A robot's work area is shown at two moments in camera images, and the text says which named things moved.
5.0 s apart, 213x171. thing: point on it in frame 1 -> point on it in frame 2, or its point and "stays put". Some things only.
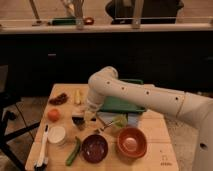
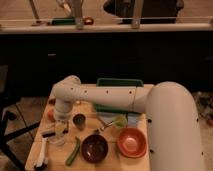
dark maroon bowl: [94, 148] stays put
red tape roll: [88, 21] stays put
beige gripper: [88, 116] -> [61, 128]
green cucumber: [74, 152] stays put
